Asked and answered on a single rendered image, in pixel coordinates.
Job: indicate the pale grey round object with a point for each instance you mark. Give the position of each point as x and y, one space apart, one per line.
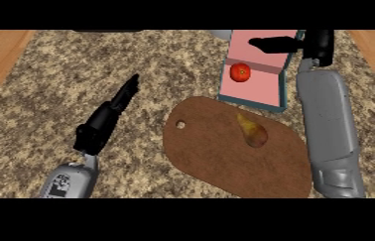
220 33

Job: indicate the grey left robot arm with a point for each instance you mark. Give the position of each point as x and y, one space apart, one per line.
68 182

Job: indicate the brown wooden cutting board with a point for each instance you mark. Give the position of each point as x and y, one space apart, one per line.
233 149

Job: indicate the red tomato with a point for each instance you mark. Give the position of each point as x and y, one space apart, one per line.
239 72

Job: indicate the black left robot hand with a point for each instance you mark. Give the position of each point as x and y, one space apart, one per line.
105 119

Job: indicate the pink box with teal rim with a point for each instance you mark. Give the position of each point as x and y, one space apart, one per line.
255 73

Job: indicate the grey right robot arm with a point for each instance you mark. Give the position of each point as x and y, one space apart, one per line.
329 129

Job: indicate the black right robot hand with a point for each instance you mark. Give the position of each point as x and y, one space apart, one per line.
311 43

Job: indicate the yellow brown pear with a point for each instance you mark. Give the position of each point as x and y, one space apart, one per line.
254 132

